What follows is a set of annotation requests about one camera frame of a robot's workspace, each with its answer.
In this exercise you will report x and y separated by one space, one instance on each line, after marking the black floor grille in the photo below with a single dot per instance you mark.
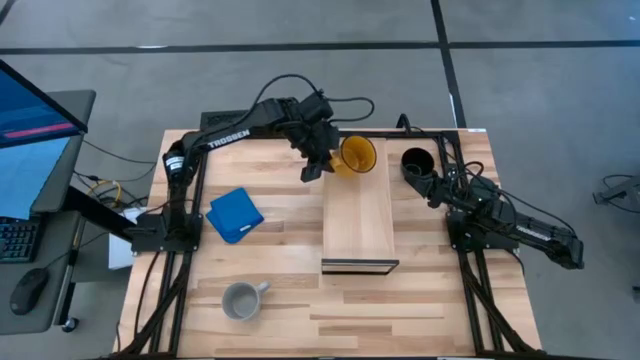
220 119

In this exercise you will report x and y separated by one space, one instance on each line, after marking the black aluminium table frame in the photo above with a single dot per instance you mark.
410 135

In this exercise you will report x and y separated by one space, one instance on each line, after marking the black computer mouse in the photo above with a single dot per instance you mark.
29 291

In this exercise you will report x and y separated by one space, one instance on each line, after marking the grey desk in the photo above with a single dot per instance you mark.
56 280

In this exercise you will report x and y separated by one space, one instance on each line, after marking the black floor device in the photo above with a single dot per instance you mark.
620 192

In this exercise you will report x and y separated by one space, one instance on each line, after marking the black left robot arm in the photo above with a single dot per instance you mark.
225 137

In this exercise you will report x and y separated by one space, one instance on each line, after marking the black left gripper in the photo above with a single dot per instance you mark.
315 140

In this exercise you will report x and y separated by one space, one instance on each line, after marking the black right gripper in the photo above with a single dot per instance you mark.
442 186

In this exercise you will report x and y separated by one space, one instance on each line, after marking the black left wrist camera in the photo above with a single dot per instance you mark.
316 106

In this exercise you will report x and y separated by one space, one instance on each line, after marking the white box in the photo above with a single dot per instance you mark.
119 255

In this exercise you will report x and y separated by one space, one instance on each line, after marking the black desk caster wheel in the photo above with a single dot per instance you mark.
70 325

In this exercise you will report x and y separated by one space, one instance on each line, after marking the grey floral mug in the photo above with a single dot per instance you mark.
243 302

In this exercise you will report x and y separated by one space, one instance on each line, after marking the yellow mug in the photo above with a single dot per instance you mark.
357 155

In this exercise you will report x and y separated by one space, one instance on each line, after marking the blue folded cloth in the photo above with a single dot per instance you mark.
234 215

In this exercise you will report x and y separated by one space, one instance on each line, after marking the black mug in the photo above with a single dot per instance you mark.
417 159

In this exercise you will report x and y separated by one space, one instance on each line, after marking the computer monitor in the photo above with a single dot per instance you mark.
30 110
25 175

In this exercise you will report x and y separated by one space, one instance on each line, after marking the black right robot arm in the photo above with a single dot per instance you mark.
542 234

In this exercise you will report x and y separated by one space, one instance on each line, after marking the backlit computer keyboard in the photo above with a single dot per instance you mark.
17 240

